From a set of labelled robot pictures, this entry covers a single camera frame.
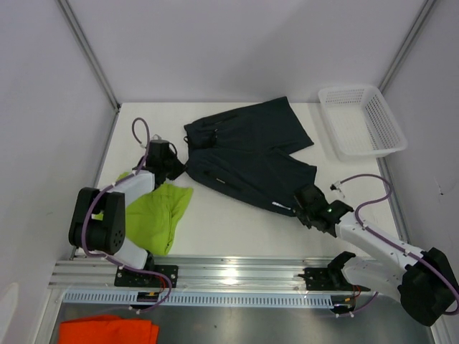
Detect left aluminium corner post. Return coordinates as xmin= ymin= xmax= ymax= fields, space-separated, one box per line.
xmin=55 ymin=0 xmax=120 ymax=112

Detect dark navy shorts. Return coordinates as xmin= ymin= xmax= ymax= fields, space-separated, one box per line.
xmin=184 ymin=97 xmax=317 ymax=217

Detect aluminium mounting rail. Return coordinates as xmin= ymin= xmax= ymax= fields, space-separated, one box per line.
xmin=47 ymin=255 xmax=331 ymax=294

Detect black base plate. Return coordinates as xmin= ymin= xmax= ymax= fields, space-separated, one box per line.
xmin=114 ymin=264 xmax=179 ymax=289
xmin=297 ymin=267 xmax=369 ymax=292

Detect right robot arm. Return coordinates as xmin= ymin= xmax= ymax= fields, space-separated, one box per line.
xmin=294 ymin=186 xmax=458 ymax=326

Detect right aluminium corner post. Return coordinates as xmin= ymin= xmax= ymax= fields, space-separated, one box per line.
xmin=378 ymin=0 xmax=440 ymax=94

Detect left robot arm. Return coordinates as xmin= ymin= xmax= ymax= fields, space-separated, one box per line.
xmin=68 ymin=138 xmax=186 ymax=287

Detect aluminium corner post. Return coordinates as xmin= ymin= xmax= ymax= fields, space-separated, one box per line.
xmin=378 ymin=0 xmax=440 ymax=94
xmin=55 ymin=0 xmax=120 ymax=112

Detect lime green shorts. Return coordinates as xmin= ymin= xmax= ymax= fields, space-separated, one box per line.
xmin=126 ymin=183 xmax=194 ymax=256

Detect white plastic basket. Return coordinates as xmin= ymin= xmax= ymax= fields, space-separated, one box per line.
xmin=318 ymin=85 xmax=407 ymax=161

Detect orange cloth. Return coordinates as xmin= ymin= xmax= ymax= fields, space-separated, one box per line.
xmin=57 ymin=315 xmax=159 ymax=344

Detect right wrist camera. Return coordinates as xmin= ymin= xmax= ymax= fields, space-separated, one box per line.
xmin=330 ymin=181 xmax=346 ymax=200

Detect white slotted cable duct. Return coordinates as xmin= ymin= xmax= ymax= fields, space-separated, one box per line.
xmin=63 ymin=290 xmax=333 ymax=309

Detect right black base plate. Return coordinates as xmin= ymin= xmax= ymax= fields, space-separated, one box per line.
xmin=297 ymin=267 xmax=369 ymax=292

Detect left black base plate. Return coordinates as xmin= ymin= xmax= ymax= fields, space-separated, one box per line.
xmin=114 ymin=264 xmax=179 ymax=289

